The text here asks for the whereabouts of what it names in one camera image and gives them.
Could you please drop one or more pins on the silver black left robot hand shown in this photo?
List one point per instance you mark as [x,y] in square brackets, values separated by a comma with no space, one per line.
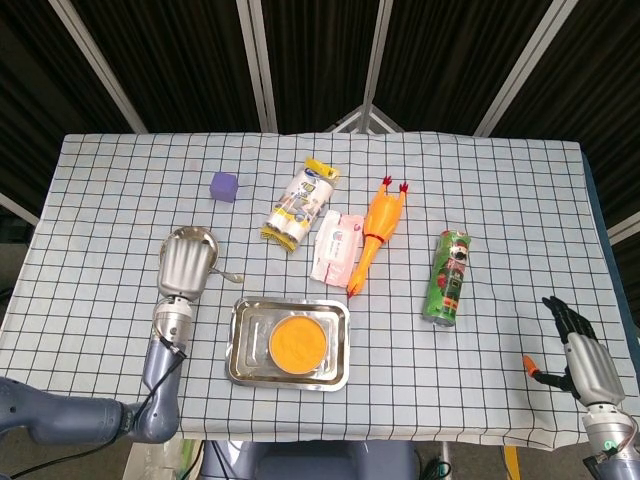
[184,267]

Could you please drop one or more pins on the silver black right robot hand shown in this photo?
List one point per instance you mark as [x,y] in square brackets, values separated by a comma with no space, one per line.
[595,370]

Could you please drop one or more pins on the small steel spoon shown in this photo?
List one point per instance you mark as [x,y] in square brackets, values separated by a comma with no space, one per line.
[235,276]

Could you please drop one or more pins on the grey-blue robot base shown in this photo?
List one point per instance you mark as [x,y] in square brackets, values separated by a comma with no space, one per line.
[310,462]

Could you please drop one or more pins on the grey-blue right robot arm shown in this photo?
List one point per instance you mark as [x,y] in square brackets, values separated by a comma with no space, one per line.
[611,434]

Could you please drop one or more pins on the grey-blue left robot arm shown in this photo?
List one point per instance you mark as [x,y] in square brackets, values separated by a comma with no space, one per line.
[160,370]

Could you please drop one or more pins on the rectangular steel tray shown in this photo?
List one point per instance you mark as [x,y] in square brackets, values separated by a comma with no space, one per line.
[250,340]

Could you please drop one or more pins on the bowl of yellow powder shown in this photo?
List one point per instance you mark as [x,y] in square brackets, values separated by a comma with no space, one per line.
[297,345]

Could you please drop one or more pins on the white black-grid tablecloth table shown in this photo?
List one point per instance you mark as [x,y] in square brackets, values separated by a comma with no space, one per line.
[450,200]

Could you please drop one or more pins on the round steel plate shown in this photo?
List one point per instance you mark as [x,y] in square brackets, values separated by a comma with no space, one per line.
[214,255]

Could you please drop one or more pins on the purple foam cube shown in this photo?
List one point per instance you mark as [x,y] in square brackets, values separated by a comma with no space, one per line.
[223,187]

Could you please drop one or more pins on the yellow white bag roll pack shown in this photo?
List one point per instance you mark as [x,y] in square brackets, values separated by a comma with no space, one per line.
[300,205]

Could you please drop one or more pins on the pink wet wipes pack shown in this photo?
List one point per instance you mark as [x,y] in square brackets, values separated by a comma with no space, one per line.
[335,250]

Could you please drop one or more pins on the dark blue under cloth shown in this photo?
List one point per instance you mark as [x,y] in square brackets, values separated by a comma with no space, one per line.
[597,200]

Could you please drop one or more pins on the green Pringles can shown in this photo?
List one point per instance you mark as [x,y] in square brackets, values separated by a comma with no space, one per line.
[447,280]

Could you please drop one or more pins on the orange rubber chicken toy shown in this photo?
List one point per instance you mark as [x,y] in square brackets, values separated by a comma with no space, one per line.
[382,215]

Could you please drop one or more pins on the white metal screen foot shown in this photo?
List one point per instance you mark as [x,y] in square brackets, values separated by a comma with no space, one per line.
[365,120]

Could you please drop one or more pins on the black folding screen white frame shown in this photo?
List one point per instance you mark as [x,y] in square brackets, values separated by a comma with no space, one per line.
[175,50]

